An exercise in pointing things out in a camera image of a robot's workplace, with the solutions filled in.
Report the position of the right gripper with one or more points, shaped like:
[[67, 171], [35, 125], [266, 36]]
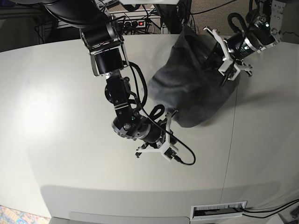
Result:
[[164, 140]]

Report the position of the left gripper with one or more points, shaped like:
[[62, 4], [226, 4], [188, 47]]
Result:
[[215, 61]]

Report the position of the grey T-shirt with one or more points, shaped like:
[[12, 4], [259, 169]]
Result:
[[185, 85]]

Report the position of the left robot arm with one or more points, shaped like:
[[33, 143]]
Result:
[[259, 30]]

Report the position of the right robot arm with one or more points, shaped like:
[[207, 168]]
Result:
[[102, 36]]

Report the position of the black power strip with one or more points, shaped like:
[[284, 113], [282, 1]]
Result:
[[133, 24]]

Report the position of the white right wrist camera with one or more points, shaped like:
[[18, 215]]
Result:
[[170, 153]]

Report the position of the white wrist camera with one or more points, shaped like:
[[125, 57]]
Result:
[[170, 153], [232, 72]]

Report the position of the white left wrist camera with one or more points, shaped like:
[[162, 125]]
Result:
[[232, 72]]

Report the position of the white table leg post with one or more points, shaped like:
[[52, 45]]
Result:
[[164, 29]]

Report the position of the white cable grommet tray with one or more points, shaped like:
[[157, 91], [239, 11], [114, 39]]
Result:
[[217, 211]]

